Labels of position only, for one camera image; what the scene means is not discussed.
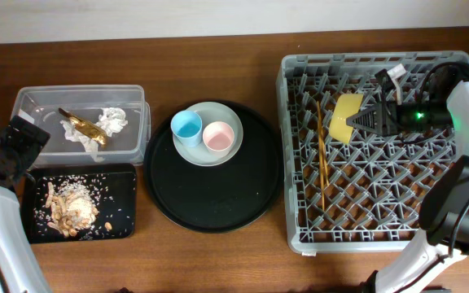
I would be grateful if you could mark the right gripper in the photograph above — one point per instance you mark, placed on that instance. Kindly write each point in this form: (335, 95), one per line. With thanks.
(380, 120)

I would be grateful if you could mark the yellow bowl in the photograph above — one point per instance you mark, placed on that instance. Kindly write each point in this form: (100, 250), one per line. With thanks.
(347, 105)

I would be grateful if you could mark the wooden chopstick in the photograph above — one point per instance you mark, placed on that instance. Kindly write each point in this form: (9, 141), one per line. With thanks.
(325, 163)
(321, 155)

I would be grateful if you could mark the pink cup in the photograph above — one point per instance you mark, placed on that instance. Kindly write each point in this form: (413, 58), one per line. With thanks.
(218, 137)

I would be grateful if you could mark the grey round plate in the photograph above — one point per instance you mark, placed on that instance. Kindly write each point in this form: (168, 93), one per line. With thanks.
(211, 112)

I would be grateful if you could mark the light blue cup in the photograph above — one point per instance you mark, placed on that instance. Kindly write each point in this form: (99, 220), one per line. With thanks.
(187, 126)

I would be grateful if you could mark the white tissue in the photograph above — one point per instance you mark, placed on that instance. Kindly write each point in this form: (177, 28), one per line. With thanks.
(112, 120)

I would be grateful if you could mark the peanut shells and rice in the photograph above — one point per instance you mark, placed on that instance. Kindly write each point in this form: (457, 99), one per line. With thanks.
(73, 207)

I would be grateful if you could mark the gold snack wrapper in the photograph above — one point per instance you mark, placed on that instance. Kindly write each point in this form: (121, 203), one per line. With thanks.
(86, 127)

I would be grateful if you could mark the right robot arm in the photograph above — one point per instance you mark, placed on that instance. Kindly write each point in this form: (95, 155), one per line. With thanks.
(442, 239)

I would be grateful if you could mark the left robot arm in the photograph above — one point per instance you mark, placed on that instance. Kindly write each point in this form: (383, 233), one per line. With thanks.
(20, 144)

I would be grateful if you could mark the grey dishwasher rack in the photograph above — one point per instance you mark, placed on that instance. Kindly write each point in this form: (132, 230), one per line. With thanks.
(377, 184)

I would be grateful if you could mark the round black serving tray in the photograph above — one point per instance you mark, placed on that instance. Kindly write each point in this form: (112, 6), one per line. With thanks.
(220, 198)

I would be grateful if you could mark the clear plastic bin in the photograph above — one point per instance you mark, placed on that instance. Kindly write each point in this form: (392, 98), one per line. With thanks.
(40, 106)

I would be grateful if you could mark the black rectangular tray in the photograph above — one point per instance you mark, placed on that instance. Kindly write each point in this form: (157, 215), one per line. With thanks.
(111, 187)

